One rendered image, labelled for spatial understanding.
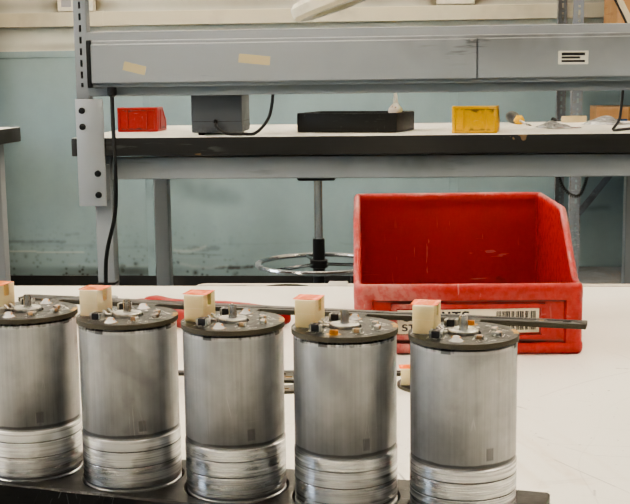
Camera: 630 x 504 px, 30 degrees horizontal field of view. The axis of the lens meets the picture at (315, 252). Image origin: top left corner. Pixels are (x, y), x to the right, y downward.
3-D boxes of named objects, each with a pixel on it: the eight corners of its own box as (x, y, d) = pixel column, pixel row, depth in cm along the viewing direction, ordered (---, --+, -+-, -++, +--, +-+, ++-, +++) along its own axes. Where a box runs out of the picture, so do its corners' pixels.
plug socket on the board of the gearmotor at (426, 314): (445, 335, 26) (445, 306, 26) (408, 333, 26) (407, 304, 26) (451, 328, 27) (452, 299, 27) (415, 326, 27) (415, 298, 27)
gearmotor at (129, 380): (158, 531, 28) (151, 323, 27) (67, 521, 29) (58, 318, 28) (197, 496, 30) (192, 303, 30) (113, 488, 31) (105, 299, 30)
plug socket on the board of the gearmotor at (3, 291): (7, 312, 29) (6, 286, 29) (-22, 311, 30) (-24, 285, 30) (24, 306, 30) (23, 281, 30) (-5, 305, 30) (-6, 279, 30)
